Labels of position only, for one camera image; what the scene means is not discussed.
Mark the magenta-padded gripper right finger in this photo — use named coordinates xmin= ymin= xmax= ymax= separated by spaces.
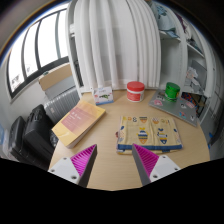
xmin=131 ymin=143 xmax=182 ymax=187

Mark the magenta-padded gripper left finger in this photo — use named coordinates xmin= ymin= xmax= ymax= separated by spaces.
xmin=48 ymin=143 xmax=98 ymax=188

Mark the yellow fish-print towel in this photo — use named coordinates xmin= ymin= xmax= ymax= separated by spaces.
xmin=115 ymin=115 xmax=184 ymax=155

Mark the large black suitcase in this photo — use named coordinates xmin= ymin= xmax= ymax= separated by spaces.
xmin=22 ymin=104 xmax=60 ymax=166

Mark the yellow and pink book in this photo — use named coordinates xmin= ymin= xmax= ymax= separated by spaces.
xmin=51 ymin=99 xmax=107 ymax=149

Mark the small black suitcase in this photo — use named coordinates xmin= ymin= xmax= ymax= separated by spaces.
xmin=7 ymin=115 xmax=28 ymax=158

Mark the silver ribbed suitcase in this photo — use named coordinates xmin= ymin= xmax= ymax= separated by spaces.
xmin=43 ymin=85 xmax=81 ymax=125

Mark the green round tin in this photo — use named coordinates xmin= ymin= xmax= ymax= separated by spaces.
xmin=164 ymin=81 xmax=181 ymax=102

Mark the white jar with red lid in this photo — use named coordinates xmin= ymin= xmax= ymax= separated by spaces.
xmin=126 ymin=80 xmax=146 ymax=103

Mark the small white card box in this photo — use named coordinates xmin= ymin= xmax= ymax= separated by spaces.
xmin=92 ymin=86 xmax=115 ymax=106

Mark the brown cardboard box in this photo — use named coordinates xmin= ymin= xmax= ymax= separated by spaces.
xmin=37 ymin=63 xmax=74 ymax=92

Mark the white shelf unit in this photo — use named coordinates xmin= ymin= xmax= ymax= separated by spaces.
xmin=146 ymin=0 xmax=218 ymax=118

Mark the black-framed window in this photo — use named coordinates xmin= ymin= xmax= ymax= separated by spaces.
xmin=4 ymin=7 xmax=71 ymax=101

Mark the white curtain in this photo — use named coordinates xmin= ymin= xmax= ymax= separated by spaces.
xmin=66 ymin=0 xmax=163 ymax=92

